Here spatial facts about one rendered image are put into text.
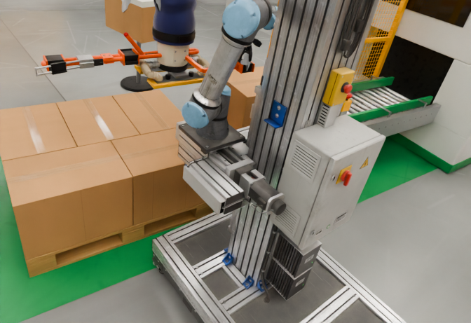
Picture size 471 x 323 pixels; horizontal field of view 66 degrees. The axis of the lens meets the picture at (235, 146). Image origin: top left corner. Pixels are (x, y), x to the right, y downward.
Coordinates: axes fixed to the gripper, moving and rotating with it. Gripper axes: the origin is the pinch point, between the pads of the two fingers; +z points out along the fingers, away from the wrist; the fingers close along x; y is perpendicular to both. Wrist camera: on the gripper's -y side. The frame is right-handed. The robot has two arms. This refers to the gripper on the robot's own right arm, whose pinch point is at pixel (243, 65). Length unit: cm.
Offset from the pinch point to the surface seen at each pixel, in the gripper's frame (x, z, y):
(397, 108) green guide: -4, 59, -183
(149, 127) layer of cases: -53, 64, 31
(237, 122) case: -11.5, 45.0, -11.3
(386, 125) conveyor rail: 7, 65, -157
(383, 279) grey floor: 93, 119, -74
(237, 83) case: -25.1, 23.5, -16.5
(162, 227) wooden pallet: -9, 116, 39
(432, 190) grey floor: 50, 120, -201
